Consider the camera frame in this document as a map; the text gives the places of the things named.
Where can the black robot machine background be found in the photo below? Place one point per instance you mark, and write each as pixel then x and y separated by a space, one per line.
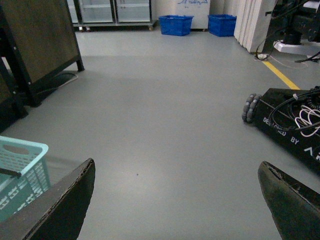
pixel 299 28

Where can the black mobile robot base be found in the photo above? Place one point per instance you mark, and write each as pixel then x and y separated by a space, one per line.
pixel 291 118

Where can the blue plastic crate right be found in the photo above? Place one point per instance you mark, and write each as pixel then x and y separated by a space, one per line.
pixel 222 25

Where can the blue plastic crate left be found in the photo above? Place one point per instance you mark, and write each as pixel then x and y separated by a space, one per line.
pixel 175 25

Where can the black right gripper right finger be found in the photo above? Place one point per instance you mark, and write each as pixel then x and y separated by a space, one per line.
pixel 294 207

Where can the grey omni wheel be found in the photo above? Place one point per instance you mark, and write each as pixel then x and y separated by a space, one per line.
pixel 250 108

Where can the light teal plastic basket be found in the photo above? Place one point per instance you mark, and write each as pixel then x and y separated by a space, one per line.
pixel 23 174

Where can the white panel stack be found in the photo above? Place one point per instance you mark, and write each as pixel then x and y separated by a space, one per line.
pixel 252 23

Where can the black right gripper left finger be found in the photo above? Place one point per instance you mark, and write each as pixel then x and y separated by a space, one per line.
pixel 59 213

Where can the dark wooden display stand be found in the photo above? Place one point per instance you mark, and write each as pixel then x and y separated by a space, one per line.
pixel 37 42

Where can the blue plastic crate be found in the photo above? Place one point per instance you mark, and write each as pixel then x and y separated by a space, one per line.
pixel 222 25
pixel 175 25

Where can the glass door refrigerator cabinet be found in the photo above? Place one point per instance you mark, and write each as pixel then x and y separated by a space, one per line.
pixel 87 14

